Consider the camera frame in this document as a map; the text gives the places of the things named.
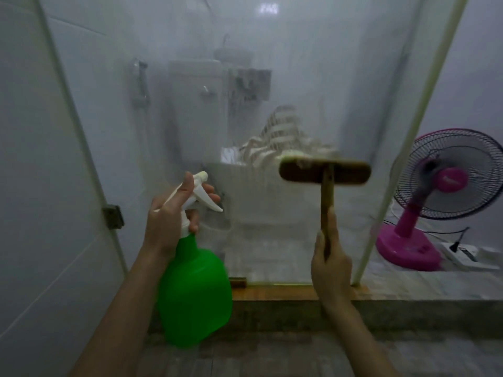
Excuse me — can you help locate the person's left hand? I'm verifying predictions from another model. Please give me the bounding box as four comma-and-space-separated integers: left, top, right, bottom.
142, 172, 221, 264

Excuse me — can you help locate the person's right hand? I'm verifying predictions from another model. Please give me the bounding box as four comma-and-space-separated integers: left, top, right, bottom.
310, 207, 353, 307

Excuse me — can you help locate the wooden handled squeegee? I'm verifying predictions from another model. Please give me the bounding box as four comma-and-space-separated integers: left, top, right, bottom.
278, 154, 372, 260

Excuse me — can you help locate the green spray bottle white trigger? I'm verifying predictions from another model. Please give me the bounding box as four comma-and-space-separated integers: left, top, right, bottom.
153, 171, 233, 348

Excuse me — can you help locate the person's right forearm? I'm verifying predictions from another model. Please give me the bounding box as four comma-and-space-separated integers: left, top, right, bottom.
320, 297, 402, 377

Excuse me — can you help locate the person's left forearm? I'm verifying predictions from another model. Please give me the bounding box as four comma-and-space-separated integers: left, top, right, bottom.
69, 246, 179, 377

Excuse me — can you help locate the metal glass door hinge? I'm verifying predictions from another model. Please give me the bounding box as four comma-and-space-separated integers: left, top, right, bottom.
102, 205, 125, 230

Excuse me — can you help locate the white toilet bowl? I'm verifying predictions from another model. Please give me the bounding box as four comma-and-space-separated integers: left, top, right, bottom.
204, 161, 327, 248

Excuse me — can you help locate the wooden door threshold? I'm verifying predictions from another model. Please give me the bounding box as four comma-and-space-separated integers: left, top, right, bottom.
229, 284, 371, 302

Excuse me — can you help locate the white toilet cistern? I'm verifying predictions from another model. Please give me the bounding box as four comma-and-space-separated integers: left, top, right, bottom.
168, 60, 229, 155

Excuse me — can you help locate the striped cloth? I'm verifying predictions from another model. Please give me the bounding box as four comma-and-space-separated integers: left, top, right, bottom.
239, 105, 339, 168

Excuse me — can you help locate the chrome shower head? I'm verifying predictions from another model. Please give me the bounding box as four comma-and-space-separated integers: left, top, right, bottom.
129, 58, 152, 109

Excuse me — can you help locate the pink table fan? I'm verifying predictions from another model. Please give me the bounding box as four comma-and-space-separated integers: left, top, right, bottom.
375, 128, 503, 272

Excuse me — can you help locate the white door seal strip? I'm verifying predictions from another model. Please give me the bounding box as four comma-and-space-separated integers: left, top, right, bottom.
351, 0, 471, 288

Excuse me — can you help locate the white power strip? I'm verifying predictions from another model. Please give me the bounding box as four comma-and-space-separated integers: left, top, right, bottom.
437, 241, 502, 271

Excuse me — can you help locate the frosted glass shower panel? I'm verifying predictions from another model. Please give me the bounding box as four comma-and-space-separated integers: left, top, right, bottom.
37, 0, 452, 288

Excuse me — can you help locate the black power cable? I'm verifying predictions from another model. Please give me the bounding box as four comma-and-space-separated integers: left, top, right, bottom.
383, 219, 471, 252

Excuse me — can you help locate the dark wall shelf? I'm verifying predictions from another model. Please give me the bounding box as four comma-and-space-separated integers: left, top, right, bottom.
228, 68, 272, 115

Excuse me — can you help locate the white wall sink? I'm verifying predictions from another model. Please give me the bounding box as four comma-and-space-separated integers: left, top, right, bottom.
213, 34, 255, 70

